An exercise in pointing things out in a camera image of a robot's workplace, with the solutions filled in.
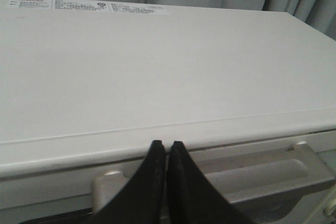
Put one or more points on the glass oven door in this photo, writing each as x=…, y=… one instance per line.
x=52, y=193

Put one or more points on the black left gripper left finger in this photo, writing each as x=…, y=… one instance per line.
x=116, y=199

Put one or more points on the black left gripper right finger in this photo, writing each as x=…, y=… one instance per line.
x=191, y=197

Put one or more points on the white Toshiba toaster oven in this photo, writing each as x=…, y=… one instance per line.
x=92, y=82

